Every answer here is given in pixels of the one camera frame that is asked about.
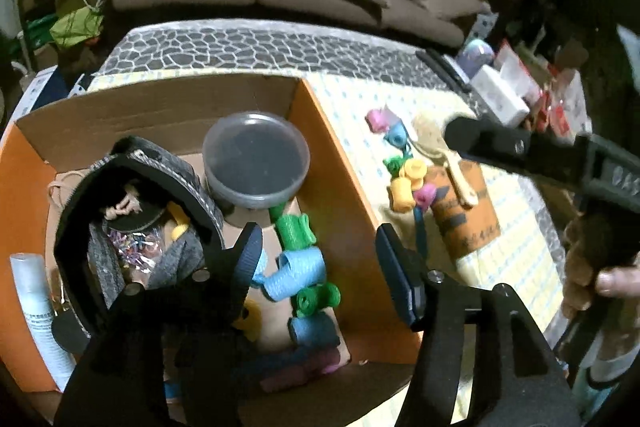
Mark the round clear plastic container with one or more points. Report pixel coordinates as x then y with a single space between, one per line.
255 157

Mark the green bag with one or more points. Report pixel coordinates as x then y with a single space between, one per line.
75 29

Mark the white plastic bottle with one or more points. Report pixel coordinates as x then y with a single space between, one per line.
40 312

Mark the black remote control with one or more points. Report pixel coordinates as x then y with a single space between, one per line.
442 68

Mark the pile of red packaging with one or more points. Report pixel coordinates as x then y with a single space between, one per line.
560 102

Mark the orange cardboard box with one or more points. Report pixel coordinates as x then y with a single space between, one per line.
340 167

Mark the white foam box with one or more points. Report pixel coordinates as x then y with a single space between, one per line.
500 94

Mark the clear plastic packaging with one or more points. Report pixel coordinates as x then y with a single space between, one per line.
517 69

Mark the person's right forearm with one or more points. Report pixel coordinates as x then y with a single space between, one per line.
605 372

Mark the black rhinestone headband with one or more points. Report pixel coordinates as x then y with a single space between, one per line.
150 162

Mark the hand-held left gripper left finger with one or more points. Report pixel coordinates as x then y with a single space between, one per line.
250 257

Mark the teal comb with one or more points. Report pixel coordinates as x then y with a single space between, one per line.
421 227

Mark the wooden hair brush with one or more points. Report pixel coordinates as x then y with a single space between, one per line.
440 142

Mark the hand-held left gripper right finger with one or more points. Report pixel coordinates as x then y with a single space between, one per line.
395 272

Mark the teal hair roller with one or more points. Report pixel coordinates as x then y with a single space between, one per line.
397 137

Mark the yellow hair roller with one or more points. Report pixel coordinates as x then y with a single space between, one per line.
400 195
252 319
415 168

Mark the purple round container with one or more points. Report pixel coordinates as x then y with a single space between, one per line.
477 54

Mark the white printed carton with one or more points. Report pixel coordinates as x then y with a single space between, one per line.
35 92

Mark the pink hair roller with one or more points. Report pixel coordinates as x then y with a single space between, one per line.
425 196
377 119
305 367

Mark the black round disc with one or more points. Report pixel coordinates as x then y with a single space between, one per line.
70 332

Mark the yellow checkered tablecloth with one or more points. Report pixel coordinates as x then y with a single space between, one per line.
350 107

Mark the mosaic pattern desktop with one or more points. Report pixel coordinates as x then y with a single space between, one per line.
225 47

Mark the person's right hand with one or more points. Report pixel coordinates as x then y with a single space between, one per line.
582 277

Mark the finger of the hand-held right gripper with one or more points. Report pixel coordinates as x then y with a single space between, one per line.
510 149

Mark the dark blue hair roller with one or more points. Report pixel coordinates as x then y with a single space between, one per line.
315 329

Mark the light blue hair roller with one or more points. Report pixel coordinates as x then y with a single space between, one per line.
300 274

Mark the orange printed packet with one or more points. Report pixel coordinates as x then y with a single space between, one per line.
465 217

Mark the green hair roller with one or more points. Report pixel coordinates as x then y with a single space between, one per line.
315 299
394 164
295 232

